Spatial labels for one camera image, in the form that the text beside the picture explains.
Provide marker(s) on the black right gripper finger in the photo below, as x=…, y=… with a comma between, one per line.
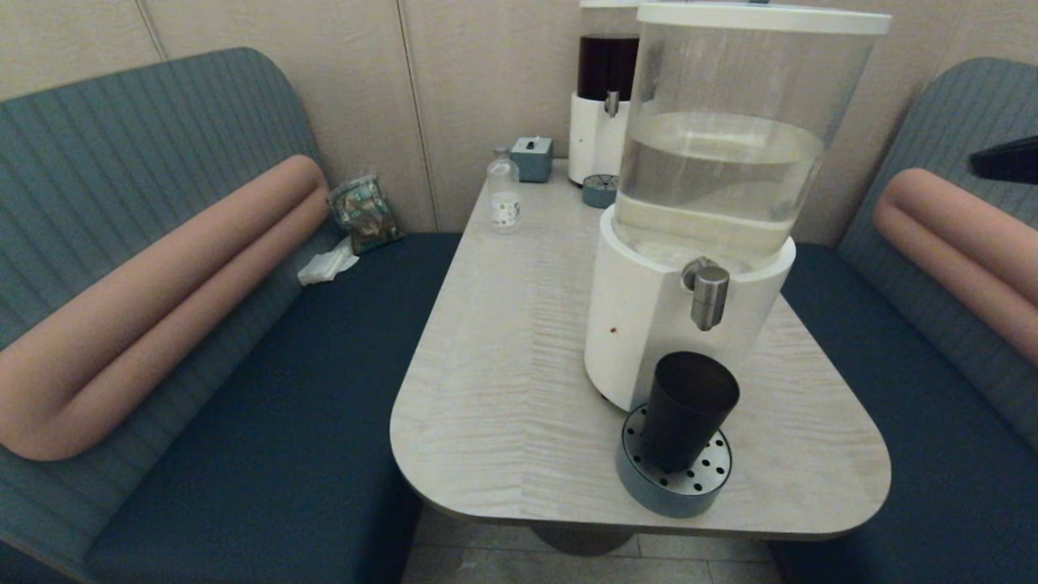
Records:
x=1018, y=152
x=1014, y=171

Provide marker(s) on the silver water dispenser tap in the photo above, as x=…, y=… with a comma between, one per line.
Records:
x=709, y=294

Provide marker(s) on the black plastic cup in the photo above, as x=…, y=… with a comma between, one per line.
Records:
x=685, y=414

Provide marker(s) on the pink bolster cushion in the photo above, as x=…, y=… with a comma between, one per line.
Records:
x=957, y=243
x=146, y=316

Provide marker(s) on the teal booth sofa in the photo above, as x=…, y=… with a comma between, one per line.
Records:
x=949, y=454
x=268, y=438

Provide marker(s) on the clear water dispenser white base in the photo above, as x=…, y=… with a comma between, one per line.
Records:
x=649, y=324

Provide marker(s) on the small silver dispenser tap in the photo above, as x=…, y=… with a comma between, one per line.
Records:
x=611, y=103

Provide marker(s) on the small blue round drip tray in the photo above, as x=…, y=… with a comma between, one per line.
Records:
x=598, y=192

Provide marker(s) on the dark drink dispenser white base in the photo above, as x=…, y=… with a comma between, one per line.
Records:
x=592, y=138

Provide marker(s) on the round metal drip tray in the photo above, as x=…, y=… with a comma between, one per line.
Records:
x=677, y=493

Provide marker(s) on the blue grey tissue box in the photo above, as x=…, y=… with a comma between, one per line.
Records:
x=531, y=160

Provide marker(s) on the clear plastic bottle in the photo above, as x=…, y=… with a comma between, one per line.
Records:
x=503, y=200

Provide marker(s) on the clear snack bag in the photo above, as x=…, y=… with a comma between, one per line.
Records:
x=365, y=212

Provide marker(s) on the crumpled white tissue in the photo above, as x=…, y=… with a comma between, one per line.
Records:
x=326, y=265

